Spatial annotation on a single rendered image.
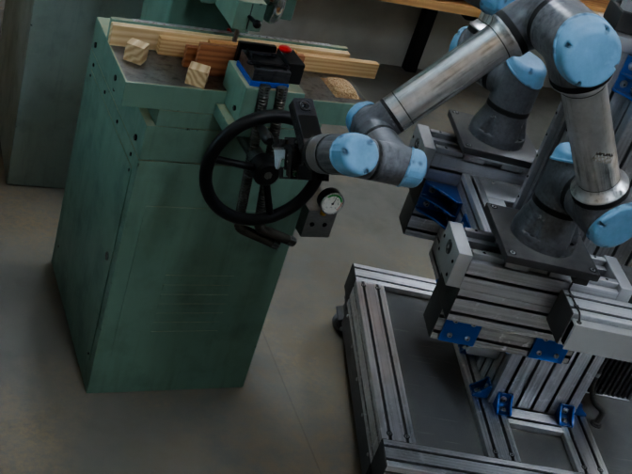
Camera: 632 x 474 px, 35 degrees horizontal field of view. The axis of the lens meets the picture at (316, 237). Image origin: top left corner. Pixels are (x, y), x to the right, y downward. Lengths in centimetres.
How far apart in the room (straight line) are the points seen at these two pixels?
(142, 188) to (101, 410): 64
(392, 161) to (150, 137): 67
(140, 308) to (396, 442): 71
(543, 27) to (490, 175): 89
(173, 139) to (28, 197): 120
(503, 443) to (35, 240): 153
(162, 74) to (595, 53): 94
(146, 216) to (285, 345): 83
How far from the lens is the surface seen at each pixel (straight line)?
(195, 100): 227
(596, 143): 200
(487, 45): 196
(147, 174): 234
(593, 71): 187
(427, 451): 255
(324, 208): 247
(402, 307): 303
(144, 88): 223
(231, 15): 236
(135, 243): 244
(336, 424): 286
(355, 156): 177
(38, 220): 333
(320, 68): 252
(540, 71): 265
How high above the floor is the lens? 183
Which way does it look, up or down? 30 degrees down
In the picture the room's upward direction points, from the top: 19 degrees clockwise
